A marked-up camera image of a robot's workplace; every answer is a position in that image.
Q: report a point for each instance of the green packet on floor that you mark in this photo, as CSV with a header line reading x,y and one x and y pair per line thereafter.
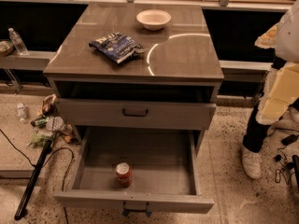
x,y
39,139

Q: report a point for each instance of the person's black trouser leg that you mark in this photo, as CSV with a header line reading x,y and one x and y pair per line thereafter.
x,y
257,129

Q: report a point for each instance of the small bottle on floor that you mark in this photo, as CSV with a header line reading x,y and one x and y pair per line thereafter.
x,y
22,112

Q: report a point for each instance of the blue chip bag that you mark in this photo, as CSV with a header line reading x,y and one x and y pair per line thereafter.
x,y
118,47

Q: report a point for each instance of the black power adapter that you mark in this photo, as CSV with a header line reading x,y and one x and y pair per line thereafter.
x,y
289,139

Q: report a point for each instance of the grey drawer cabinet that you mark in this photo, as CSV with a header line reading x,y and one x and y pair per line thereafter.
x,y
179,66

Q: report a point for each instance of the clear water bottle on ledge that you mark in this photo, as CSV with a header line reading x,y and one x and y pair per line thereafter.
x,y
17,42

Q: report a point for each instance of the white bowl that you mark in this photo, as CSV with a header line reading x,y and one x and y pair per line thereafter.
x,y
153,19

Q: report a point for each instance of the black bar on floor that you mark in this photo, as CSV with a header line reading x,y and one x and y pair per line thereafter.
x,y
21,210

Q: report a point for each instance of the open lower grey drawer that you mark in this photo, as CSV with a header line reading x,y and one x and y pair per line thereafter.
x,y
164,172

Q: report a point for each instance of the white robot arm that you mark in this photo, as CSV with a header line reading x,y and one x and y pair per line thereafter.
x,y
281,84

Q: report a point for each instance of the bowl on left ledge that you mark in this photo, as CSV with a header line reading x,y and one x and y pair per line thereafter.
x,y
6,47

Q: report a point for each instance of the green can on floor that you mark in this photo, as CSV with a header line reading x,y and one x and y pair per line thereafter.
x,y
40,123

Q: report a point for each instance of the white shoe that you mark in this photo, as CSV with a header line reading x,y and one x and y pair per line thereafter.
x,y
251,162

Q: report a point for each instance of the brown snack bag on floor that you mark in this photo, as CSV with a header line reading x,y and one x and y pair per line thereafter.
x,y
48,105

